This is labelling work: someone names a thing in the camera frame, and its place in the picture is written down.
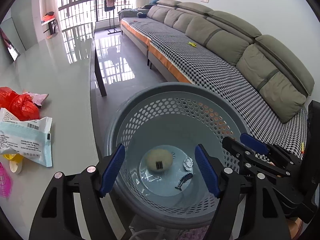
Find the white paper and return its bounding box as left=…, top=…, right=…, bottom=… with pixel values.
left=183, top=157, right=194, bottom=172

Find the dark hair clip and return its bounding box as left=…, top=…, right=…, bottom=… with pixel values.
left=175, top=173, right=193, bottom=191

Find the pink plastic shuttlecock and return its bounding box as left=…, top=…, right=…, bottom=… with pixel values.
left=0, top=163, right=12, bottom=198

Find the white round container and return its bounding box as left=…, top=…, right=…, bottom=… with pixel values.
left=9, top=159, right=23, bottom=174

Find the beige sloth plush toy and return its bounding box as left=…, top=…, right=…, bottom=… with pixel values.
left=145, top=148, right=173, bottom=172

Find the light blue wipes packet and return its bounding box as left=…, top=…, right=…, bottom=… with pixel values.
left=1, top=108, right=53, bottom=167

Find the red plastic bag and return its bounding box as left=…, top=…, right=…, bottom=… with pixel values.
left=0, top=87, right=40, bottom=121

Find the pink snack wrapper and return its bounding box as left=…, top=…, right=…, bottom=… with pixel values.
left=22, top=90, right=48, bottom=109

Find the grey perforated trash basket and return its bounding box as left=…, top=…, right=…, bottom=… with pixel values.
left=104, top=82, right=248, bottom=229

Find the houndstooth sofa cover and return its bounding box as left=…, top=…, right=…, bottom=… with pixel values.
left=118, top=8, right=309, bottom=159

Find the yellow toy on sofa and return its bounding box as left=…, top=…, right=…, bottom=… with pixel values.
left=188, top=42, right=197, bottom=48

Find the grey sectional sofa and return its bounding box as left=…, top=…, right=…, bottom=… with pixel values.
left=121, top=0, right=315, bottom=124

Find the blue cushion on sofa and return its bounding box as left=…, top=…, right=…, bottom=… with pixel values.
left=137, top=12, right=147, bottom=18

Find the leaning floor mirror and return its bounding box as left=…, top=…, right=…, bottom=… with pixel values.
left=1, top=18, right=25, bottom=61

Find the clothes drying rack stand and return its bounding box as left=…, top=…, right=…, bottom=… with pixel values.
left=104, top=0, right=120, bottom=35

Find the small side table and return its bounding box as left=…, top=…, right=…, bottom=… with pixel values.
left=41, top=11, right=59, bottom=39

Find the black window grille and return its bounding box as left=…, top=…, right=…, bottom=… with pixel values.
left=56, top=0, right=136, bottom=30

